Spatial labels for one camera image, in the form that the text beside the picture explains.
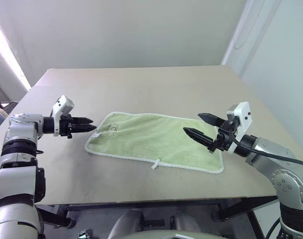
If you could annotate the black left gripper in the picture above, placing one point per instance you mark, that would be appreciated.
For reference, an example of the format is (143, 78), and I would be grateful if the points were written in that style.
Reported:
(66, 125)

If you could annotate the dark angular object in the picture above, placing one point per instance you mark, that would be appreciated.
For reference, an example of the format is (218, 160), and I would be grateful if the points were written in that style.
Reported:
(10, 107)

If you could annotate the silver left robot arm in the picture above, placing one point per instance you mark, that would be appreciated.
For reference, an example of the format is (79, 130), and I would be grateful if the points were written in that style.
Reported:
(17, 179)

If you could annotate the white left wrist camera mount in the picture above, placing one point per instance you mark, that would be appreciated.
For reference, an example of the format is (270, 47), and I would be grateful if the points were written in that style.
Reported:
(63, 104)

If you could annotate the dark metal table frame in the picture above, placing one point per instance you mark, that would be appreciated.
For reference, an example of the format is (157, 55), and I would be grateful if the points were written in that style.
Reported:
(141, 203)

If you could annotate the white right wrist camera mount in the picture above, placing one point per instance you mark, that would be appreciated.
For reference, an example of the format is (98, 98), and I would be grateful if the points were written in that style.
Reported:
(244, 117)

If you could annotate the shiny metal part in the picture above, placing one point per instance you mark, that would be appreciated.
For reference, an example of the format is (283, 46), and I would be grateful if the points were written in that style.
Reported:
(84, 234)

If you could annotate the silver robot torso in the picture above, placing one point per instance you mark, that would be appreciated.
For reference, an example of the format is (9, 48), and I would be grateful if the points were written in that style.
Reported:
(166, 235)

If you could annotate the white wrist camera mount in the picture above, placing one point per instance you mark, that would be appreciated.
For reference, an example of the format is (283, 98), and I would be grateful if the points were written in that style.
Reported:
(63, 104)
(244, 117)

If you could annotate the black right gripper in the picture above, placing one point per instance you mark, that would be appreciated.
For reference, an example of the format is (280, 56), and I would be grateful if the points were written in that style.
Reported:
(224, 139)

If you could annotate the grey rounded shape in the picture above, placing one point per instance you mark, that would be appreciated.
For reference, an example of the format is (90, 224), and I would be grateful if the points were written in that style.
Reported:
(126, 221)
(186, 221)

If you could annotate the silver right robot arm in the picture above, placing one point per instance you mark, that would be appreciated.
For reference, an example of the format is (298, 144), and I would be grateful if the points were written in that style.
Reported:
(285, 179)

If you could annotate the light green towel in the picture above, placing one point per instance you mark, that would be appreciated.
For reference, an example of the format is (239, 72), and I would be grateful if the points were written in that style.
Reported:
(153, 139)

